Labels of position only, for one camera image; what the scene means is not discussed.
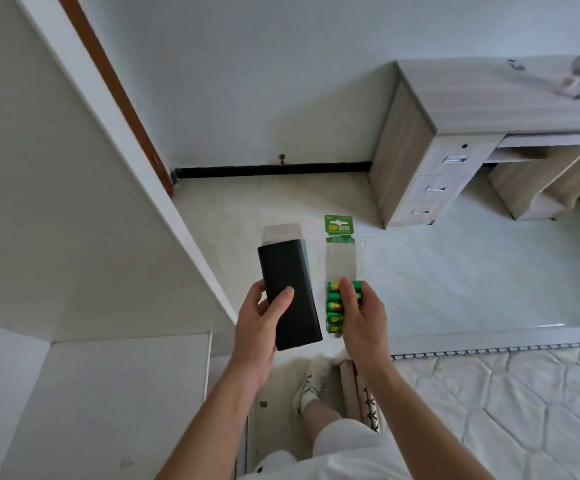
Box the person's left hand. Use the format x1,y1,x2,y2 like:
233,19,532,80
233,280,295,390

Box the person's right hand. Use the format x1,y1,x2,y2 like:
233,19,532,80
337,279,395,376

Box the black power bank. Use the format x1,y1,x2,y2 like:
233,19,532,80
257,239,323,351

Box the green battery blister pack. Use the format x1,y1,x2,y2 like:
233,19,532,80
324,215,365,338

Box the person's left forearm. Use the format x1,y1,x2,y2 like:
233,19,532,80
155,364,270,480

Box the person's right forearm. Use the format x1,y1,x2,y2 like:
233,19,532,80
354,364,496,480

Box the clear plastic sleeve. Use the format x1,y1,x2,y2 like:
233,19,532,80
261,223,313,275

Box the white sneaker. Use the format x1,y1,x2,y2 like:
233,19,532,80
292,354,336,416

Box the beige patterned box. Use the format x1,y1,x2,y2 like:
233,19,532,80
339,358,386,435

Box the white sock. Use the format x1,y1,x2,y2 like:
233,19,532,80
300,387,324,411

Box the person's leg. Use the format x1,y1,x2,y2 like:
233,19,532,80
301,397,346,445

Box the black baseboard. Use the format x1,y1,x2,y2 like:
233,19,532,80
171,162,373,182

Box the white shorts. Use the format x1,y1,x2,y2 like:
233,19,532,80
239,417,413,480

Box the white quilted mattress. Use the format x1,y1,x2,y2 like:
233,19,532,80
389,340,580,480

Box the white cabinet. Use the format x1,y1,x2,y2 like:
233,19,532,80
0,320,214,480

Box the wooden computer stand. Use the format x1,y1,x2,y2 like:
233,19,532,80
488,147,580,221

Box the light wooden desk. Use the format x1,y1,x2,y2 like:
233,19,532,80
367,55,580,229

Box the wooden keyboard tray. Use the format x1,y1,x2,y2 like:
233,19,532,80
487,134,580,163

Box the white door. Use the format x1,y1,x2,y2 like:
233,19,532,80
0,0,239,345

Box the brown door frame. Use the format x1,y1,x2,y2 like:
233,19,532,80
55,0,176,198

